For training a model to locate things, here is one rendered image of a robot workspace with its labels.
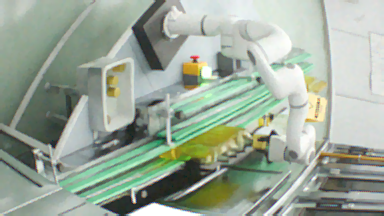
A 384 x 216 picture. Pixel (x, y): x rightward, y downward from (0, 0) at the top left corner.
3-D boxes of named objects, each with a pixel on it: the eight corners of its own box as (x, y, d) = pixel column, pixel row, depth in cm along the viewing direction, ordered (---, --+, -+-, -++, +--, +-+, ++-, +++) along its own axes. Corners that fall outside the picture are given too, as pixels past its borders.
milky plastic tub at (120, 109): (91, 129, 173) (106, 133, 168) (88, 66, 167) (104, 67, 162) (117, 117, 187) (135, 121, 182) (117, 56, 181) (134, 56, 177)
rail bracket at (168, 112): (149, 142, 183) (180, 149, 177) (146, 93, 179) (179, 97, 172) (154, 140, 186) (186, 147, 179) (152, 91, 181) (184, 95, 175)
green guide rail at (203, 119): (156, 136, 186) (176, 140, 182) (156, 133, 186) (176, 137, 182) (306, 63, 329) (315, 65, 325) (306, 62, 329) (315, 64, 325)
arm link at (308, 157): (305, 139, 162) (317, 123, 166) (286, 135, 169) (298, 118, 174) (308, 170, 169) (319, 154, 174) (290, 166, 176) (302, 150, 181)
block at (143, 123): (133, 134, 186) (148, 137, 183) (131, 107, 184) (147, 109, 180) (138, 131, 189) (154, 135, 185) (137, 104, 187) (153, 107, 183)
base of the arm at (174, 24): (157, 16, 188) (192, 17, 180) (173, 0, 195) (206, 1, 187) (168, 44, 198) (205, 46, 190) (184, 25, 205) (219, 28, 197)
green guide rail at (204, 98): (155, 114, 185) (175, 118, 180) (155, 111, 184) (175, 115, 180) (306, 53, 327) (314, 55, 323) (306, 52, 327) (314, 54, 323)
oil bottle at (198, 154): (158, 156, 190) (212, 167, 179) (157, 141, 188) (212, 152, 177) (167, 152, 194) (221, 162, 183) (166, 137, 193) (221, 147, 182)
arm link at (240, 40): (266, 22, 167) (267, 65, 169) (240, 20, 189) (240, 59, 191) (243, 17, 164) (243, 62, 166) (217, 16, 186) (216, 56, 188)
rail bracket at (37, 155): (30, 179, 135) (65, 201, 124) (21, 135, 131) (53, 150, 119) (37, 176, 139) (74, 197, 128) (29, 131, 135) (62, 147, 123)
